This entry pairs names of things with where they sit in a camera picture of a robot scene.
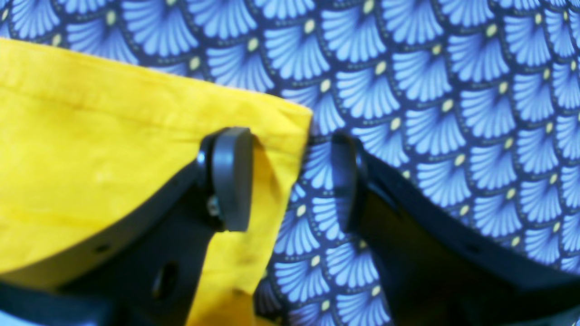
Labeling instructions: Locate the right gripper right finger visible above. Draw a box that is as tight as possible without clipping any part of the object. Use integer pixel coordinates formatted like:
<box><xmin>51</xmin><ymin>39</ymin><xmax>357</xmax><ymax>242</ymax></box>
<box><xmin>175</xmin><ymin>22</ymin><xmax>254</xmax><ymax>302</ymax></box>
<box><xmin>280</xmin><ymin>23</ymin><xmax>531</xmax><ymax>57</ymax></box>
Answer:
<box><xmin>331</xmin><ymin>132</ymin><xmax>579</xmax><ymax>326</ymax></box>

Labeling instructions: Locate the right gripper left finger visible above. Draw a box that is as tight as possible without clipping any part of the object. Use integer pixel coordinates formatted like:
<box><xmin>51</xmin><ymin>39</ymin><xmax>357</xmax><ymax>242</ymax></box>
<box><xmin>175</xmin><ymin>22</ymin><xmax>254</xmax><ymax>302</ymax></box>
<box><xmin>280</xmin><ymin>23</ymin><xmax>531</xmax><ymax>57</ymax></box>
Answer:
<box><xmin>0</xmin><ymin>127</ymin><xmax>254</xmax><ymax>326</ymax></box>

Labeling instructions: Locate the yellow T-shirt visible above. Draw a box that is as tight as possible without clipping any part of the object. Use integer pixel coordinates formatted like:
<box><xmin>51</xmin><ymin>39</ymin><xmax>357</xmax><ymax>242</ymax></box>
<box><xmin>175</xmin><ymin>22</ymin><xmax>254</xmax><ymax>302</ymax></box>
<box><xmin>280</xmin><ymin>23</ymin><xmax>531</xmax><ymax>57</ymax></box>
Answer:
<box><xmin>0</xmin><ymin>38</ymin><xmax>312</xmax><ymax>326</ymax></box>

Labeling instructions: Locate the blue fan-patterned table cloth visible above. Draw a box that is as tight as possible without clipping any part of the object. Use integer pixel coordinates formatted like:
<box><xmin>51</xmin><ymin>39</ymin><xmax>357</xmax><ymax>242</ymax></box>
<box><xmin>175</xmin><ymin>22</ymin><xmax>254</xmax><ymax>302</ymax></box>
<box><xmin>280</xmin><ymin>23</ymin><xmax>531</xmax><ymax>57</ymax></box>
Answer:
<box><xmin>1</xmin><ymin>0</ymin><xmax>579</xmax><ymax>326</ymax></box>

